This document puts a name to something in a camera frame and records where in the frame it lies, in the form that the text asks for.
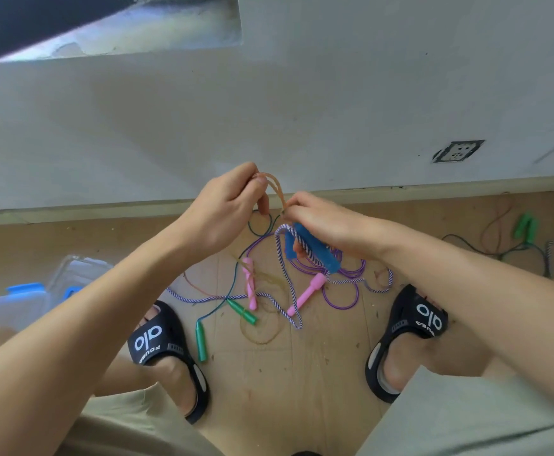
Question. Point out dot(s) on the person's left hand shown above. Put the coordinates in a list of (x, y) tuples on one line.
[(215, 213)]

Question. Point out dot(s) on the person's right hand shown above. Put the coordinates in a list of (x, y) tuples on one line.
[(339, 227)]

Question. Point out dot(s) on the person's right thumb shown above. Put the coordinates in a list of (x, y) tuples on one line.
[(299, 249)]

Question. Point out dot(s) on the person's left thumb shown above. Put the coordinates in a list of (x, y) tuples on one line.
[(260, 194)]

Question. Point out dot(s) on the tan rubber band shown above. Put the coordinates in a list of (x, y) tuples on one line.
[(196, 285), (277, 186), (246, 333), (272, 282), (384, 270)]

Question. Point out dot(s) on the person's left forearm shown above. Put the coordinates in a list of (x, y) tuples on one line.
[(91, 308)]

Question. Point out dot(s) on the person's right forearm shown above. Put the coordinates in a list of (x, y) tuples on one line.
[(486, 289)]

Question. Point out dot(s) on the black right sandal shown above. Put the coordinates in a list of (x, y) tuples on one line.
[(419, 318)]

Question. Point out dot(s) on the black sandal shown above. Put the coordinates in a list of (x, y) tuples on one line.
[(158, 344), (419, 318)]

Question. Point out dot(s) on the person's right leg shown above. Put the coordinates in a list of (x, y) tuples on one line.
[(429, 356)]

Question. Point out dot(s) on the person's leg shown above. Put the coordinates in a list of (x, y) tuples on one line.
[(429, 356), (167, 379)]

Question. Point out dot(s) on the black left sandal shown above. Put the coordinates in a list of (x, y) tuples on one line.
[(158, 344)]

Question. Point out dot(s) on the person's left leg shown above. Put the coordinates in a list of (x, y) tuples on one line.
[(167, 379)]

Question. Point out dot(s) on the orange rubber band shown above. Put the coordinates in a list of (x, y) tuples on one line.
[(485, 232)]

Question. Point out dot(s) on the grey-green shorts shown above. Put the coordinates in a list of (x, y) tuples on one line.
[(472, 422)]

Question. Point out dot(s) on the clear plastic box blue latches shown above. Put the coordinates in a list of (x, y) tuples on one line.
[(25, 299)]

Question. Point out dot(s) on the wall power outlet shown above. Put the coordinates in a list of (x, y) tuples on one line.
[(457, 151)]

